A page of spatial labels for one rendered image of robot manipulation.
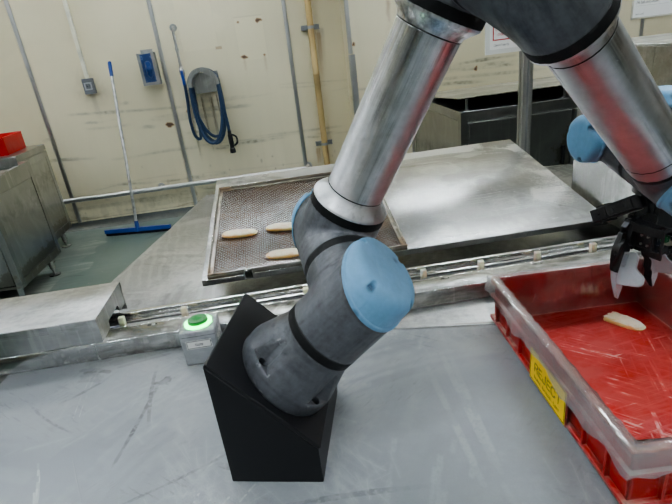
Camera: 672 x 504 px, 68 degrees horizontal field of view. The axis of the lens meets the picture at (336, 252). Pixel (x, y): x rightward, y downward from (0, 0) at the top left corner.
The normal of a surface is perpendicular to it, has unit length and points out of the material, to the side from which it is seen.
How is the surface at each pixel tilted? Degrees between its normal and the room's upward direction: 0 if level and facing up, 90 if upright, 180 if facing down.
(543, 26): 120
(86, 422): 0
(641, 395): 0
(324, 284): 49
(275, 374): 62
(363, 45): 90
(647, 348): 0
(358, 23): 90
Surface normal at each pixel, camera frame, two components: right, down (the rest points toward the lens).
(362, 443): -0.11, -0.91
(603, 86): -0.04, 0.84
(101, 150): 0.12, 0.38
